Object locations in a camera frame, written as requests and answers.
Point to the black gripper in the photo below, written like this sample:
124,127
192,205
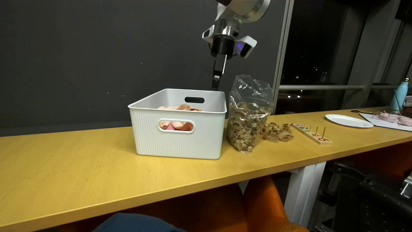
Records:
223,42

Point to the white printed t-shirt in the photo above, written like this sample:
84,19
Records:
182,107

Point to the pink orange-striped t-shirt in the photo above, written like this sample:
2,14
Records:
174,126

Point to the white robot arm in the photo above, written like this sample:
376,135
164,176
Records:
246,8

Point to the white plastic storage container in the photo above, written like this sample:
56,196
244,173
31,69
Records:
181,143

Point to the orange chair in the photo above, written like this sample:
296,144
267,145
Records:
264,206

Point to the black office chair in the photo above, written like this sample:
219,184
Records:
369,197

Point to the clear bag of nuts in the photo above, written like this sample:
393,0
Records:
245,124

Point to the loose rubber band pile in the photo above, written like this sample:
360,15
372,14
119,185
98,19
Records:
278,131

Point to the white plate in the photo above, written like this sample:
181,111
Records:
348,121

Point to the white table leg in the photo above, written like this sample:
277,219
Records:
303,193

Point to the white paper sheet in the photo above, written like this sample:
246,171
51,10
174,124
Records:
387,122

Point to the teal water bottle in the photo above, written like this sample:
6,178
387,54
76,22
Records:
399,96

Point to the grey metal window frame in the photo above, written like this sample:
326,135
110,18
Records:
281,55

